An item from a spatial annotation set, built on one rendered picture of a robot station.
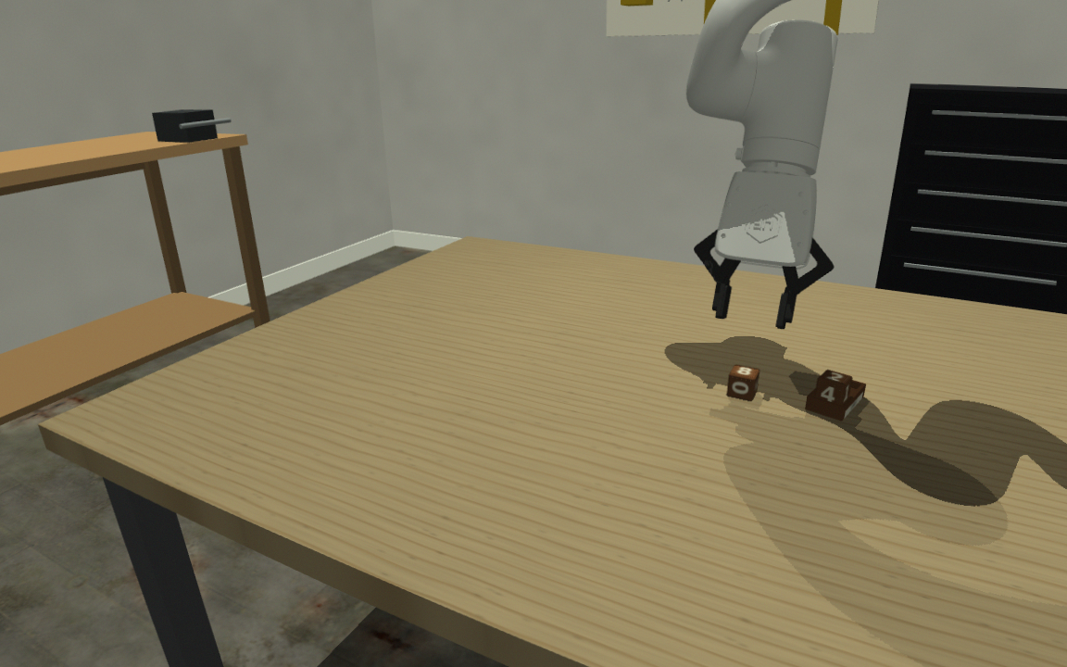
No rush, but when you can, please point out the brown wooden tray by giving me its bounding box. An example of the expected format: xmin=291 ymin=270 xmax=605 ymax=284
xmin=805 ymin=380 xmax=866 ymax=420

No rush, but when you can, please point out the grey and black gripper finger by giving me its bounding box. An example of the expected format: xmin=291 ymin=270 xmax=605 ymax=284
xmin=694 ymin=229 xmax=740 ymax=319
xmin=775 ymin=237 xmax=834 ymax=329

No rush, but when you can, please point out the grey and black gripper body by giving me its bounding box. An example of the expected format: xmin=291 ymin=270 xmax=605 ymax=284
xmin=715 ymin=166 xmax=817 ymax=270

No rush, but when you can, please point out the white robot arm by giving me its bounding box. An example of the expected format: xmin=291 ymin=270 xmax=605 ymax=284
xmin=686 ymin=0 xmax=837 ymax=175

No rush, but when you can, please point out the brown number cube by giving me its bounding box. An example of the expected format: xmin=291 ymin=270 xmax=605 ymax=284
xmin=815 ymin=370 xmax=853 ymax=404
xmin=727 ymin=364 xmax=759 ymax=401

